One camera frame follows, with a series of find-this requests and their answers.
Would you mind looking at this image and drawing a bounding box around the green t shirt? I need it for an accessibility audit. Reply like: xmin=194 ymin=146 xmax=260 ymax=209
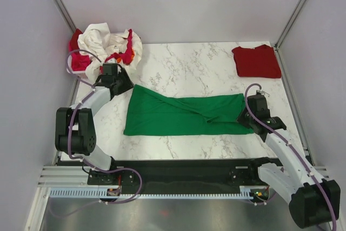
xmin=123 ymin=85 xmax=253 ymax=136

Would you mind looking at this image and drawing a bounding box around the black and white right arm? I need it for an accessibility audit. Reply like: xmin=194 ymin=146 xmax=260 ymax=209
xmin=237 ymin=92 xmax=341 ymax=230

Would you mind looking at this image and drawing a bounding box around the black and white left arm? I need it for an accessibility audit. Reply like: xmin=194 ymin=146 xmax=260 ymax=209
xmin=55 ymin=63 xmax=134 ymax=184

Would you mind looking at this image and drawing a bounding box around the crumpled pink shirt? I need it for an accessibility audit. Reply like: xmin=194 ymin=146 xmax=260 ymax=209
xmin=68 ymin=28 xmax=136 ymax=72

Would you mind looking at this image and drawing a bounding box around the crumpled white shirt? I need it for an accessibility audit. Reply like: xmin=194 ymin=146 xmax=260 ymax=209
xmin=77 ymin=23 xmax=129 ymax=83
xmin=116 ymin=29 xmax=143 ymax=76

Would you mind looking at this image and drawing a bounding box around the white laundry basket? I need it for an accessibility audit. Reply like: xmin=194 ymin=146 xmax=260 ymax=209
xmin=66 ymin=55 xmax=86 ymax=77

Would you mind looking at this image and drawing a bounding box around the crumpled red shirt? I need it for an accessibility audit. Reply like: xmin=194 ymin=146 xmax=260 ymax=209
xmin=68 ymin=29 xmax=82 ymax=51

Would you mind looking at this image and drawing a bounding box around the folded dark red t shirt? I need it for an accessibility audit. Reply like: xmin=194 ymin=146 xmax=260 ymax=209
xmin=232 ymin=44 xmax=282 ymax=79

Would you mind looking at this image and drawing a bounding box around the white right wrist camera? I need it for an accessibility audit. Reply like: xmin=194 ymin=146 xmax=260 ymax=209
xmin=256 ymin=89 xmax=270 ymax=97

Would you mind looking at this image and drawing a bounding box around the white slotted cable duct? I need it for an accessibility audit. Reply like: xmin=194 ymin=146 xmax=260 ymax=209
xmin=49 ymin=187 xmax=264 ymax=200

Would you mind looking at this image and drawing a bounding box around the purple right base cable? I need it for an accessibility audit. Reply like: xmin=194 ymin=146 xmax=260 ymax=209
xmin=250 ymin=184 xmax=279 ymax=207

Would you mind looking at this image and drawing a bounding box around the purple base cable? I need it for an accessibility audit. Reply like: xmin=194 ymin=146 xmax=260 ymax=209
xmin=250 ymin=184 xmax=279 ymax=207
xmin=98 ymin=167 xmax=147 ymax=207

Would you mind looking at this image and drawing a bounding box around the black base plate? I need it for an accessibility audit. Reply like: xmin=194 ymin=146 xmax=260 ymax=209
xmin=87 ymin=157 xmax=281 ymax=195

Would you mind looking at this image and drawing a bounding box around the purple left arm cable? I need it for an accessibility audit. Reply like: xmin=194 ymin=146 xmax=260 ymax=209
xmin=66 ymin=49 xmax=117 ymax=174

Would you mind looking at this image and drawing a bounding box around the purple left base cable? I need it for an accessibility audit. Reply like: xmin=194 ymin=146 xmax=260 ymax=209
xmin=98 ymin=167 xmax=147 ymax=207

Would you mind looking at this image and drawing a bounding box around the aluminium front rail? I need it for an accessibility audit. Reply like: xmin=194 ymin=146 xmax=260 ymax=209
xmin=37 ymin=164 xmax=333 ymax=188

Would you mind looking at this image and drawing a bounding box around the right aluminium frame post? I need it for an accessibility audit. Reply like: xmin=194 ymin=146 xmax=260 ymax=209
xmin=274 ymin=0 xmax=308 ymax=50

